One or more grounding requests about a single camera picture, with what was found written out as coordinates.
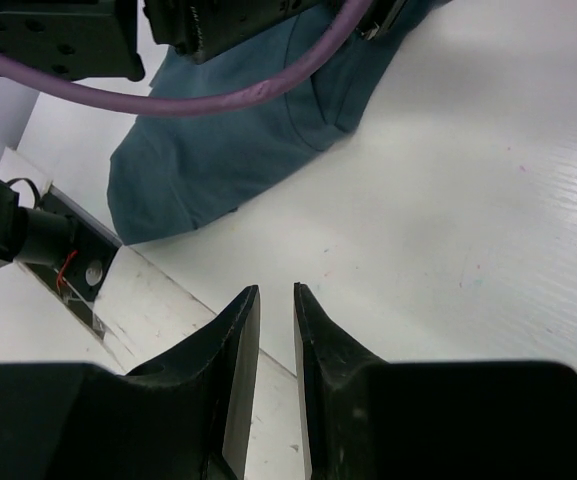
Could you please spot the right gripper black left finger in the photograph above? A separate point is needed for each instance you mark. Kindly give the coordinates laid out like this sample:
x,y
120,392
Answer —
x,y
184,414

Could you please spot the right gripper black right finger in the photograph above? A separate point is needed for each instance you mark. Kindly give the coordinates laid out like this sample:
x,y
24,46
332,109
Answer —
x,y
366,418

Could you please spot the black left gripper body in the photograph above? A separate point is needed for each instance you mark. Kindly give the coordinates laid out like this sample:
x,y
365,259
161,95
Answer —
x,y
202,30

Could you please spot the teal blue t-shirt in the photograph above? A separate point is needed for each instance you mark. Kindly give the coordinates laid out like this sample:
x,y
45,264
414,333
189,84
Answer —
x,y
171,176

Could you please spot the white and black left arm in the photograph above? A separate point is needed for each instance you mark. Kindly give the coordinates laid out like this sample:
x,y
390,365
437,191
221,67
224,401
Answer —
x,y
230,98

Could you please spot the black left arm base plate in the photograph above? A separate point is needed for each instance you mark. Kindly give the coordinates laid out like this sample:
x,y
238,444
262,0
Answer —
x,y
78,281

